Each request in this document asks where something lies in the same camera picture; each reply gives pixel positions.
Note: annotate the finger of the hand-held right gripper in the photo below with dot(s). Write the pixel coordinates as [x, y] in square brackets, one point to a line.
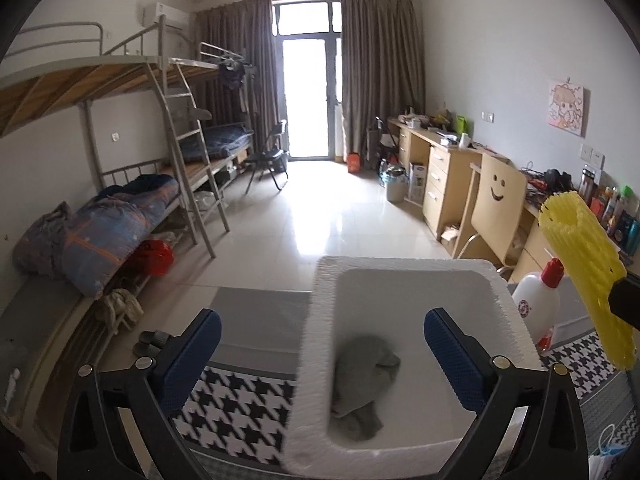
[627, 302]

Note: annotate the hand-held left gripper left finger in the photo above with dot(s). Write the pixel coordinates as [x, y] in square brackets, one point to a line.
[192, 355]

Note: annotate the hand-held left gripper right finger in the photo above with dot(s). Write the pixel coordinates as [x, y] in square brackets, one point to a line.
[452, 355]

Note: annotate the yellow foam net sleeve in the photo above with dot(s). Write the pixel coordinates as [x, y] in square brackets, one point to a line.
[585, 260]

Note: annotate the white foam box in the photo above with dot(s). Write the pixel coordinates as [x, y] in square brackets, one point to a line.
[325, 310]

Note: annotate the dark slipper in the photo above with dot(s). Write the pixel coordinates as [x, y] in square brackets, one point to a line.
[157, 337]
[146, 349]

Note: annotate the houndstooth tablecloth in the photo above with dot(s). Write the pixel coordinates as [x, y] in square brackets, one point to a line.
[240, 410]

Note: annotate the beige crumpled cloth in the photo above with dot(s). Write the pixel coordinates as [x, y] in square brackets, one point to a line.
[120, 307]

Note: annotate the white pump bottle red cap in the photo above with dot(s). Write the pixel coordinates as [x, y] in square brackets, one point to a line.
[535, 305]

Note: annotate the cluster of toiletry bottles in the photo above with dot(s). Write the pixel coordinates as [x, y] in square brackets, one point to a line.
[612, 210]

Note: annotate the grey cloth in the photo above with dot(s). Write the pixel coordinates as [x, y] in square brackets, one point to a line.
[360, 370]

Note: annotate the red plastic bag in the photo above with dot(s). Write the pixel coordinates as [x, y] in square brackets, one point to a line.
[155, 257]

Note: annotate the black headphones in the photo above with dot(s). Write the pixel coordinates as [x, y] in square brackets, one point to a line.
[555, 179]

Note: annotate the blue patterned quilt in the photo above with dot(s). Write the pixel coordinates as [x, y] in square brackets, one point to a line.
[110, 230]

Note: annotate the wooden chair smiley face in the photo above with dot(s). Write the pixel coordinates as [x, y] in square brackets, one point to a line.
[497, 200]

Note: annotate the white carton box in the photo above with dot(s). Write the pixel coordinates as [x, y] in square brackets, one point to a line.
[417, 182]

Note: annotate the metal pot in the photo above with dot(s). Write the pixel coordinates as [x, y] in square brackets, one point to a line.
[396, 185]

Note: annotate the wooden desk with drawers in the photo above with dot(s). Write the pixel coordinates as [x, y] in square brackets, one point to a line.
[447, 175]

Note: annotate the black folding chair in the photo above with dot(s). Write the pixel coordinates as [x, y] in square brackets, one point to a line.
[267, 157]

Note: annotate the white cup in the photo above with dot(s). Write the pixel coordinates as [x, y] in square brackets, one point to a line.
[465, 140]

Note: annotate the orange bucket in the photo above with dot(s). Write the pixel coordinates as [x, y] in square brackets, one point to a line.
[355, 162]

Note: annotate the blue mattress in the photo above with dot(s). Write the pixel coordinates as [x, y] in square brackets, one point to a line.
[215, 137]

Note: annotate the metal bed ladder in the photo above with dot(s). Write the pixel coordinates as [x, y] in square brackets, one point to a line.
[192, 135]

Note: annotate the black folded chair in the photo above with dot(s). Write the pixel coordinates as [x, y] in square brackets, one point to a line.
[385, 142]

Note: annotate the green packet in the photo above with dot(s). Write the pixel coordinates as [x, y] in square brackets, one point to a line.
[460, 125]

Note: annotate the pile of desk clutter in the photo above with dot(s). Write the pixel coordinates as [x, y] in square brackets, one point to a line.
[425, 121]

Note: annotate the dark hanging clothes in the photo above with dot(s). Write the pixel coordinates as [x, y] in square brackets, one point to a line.
[231, 74]

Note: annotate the glass balcony door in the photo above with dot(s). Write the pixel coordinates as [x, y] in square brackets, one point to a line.
[305, 85]

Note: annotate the brown curtain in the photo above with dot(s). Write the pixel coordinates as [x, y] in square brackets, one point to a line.
[382, 60]
[235, 55]

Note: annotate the white air conditioner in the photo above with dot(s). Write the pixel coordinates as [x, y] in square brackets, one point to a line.
[165, 14]

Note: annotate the white double wall outlet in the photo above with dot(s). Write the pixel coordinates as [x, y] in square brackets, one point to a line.
[592, 154]

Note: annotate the pink cartoon wall picture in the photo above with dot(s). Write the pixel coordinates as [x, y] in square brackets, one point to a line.
[566, 107]

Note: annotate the white light switch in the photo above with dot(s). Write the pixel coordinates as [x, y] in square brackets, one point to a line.
[488, 116]

